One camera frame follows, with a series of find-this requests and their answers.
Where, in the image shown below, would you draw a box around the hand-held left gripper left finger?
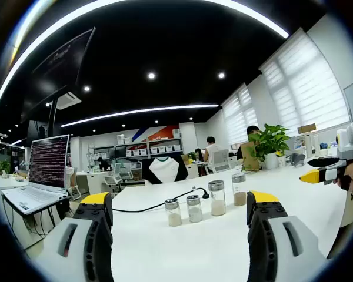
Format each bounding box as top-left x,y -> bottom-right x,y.
32,192 -> 114,282

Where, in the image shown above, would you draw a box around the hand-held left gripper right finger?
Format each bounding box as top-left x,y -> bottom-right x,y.
246,190 -> 330,282

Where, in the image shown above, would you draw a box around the tall seasoning bottle brown powder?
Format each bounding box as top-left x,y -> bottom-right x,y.
231,173 -> 248,207

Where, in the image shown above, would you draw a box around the tall seasoning bottle pale powder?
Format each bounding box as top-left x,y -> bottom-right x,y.
208,180 -> 227,217

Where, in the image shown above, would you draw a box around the short seasoning bottle white powder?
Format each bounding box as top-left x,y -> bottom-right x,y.
186,194 -> 204,223

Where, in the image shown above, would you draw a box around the short seasoning bottle beige powder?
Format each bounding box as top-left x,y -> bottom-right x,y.
164,198 -> 183,227

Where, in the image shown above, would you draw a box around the grey rounded device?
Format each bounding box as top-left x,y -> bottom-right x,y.
290,152 -> 308,167

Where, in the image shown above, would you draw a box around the flat cardboard box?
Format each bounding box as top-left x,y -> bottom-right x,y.
297,123 -> 317,135

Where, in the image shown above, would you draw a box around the small white plant pot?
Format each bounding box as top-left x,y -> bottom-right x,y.
276,149 -> 287,168

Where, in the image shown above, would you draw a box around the green potted plant white pot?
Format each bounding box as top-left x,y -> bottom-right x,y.
242,123 -> 292,171

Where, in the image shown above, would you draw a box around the grey office chair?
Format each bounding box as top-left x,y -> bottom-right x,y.
67,167 -> 83,201

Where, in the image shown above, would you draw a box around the wide white window blind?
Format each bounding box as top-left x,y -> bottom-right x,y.
258,28 -> 351,137

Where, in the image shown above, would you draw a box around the brown paper bag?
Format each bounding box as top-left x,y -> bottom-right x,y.
240,142 -> 264,172

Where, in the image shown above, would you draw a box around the white office desk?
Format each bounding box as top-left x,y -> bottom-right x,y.
75,170 -> 114,195

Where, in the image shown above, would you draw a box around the white office chair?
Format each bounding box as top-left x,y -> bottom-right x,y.
211,148 -> 232,174
120,163 -> 134,182
102,163 -> 123,192

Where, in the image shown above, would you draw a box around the narrow white window blind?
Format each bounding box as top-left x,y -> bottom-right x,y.
222,83 -> 258,146

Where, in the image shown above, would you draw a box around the white laptop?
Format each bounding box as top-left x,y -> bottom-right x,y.
0,134 -> 71,215

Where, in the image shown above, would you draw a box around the black and white shirt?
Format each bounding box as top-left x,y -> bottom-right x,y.
142,156 -> 189,185

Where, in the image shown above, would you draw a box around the row of white storage boxes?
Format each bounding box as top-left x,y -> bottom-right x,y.
125,143 -> 183,157

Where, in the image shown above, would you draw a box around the grey metal shelf unit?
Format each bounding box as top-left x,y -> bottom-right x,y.
88,129 -> 184,166

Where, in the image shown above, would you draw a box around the ceiling air conditioner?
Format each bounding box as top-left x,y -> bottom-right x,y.
56,91 -> 82,110

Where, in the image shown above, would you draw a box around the white ceiling light strip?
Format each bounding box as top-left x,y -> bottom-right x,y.
0,0 -> 289,105
61,103 -> 220,127

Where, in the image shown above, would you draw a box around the round ceiling spotlights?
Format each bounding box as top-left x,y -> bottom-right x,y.
14,70 -> 227,130

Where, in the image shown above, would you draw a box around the dark overhead panel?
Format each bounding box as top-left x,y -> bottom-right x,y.
20,26 -> 96,123

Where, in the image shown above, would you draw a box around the black power cable with plug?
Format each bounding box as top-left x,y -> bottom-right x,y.
111,187 -> 210,213

